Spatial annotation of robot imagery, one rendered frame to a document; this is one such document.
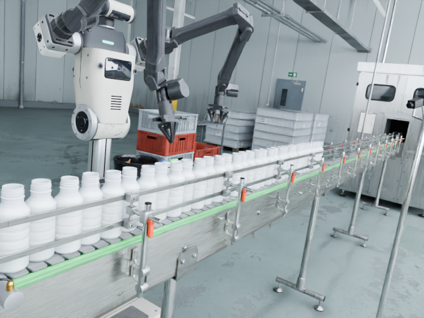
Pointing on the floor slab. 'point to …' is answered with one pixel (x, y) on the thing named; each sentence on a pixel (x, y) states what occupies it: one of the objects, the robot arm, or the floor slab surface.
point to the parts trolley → (211, 124)
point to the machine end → (387, 100)
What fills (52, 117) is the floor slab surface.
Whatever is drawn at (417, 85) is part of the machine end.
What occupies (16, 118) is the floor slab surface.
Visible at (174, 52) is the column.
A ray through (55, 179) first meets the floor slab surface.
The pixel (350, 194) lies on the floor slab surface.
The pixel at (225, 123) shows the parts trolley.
